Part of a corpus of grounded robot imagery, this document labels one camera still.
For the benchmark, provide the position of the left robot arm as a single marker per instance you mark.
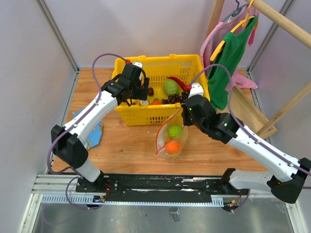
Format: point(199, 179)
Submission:
point(68, 140)

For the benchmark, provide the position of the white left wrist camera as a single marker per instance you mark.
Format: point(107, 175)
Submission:
point(138, 70)

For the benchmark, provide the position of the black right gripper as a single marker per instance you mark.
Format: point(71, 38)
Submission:
point(186, 121)

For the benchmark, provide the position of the blue cloth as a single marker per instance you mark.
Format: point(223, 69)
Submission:
point(94, 137)

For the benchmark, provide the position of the green cabbage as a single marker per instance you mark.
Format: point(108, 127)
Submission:
point(170, 87)

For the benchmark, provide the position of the grey hanger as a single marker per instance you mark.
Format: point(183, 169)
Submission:
point(235, 12)

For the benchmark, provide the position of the dark grape bunch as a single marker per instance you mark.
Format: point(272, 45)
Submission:
point(175, 98)

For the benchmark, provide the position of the yellow plastic basket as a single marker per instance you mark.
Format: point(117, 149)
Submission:
point(158, 69)

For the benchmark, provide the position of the orange fruit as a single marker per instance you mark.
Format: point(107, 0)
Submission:
point(172, 147)

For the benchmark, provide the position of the orange in basket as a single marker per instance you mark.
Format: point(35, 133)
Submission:
point(156, 102)

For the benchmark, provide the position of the pink shirt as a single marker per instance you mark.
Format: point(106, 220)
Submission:
point(212, 41)

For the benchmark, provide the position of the green tank top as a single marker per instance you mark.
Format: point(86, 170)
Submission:
point(230, 56)

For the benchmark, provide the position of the clear zip top bag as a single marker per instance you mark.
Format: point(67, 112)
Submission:
point(162, 136)

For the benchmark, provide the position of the dark red fig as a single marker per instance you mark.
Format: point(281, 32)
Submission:
point(150, 91)

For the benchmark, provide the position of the wooden clothes rack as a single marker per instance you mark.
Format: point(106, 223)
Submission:
point(278, 21)

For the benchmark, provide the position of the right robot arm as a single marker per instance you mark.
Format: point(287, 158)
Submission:
point(286, 175)

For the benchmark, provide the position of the green sugar apple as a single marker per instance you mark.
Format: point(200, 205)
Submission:
point(174, 131)

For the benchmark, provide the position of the yellow hanger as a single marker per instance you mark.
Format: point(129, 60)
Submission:
point(242, 23)

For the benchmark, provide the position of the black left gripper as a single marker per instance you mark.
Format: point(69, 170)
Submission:
point(141, 94)

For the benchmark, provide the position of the red chili pepper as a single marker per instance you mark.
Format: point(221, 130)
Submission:
point(184, 87)

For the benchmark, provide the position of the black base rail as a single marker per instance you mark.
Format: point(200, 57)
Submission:
point(158, 189)

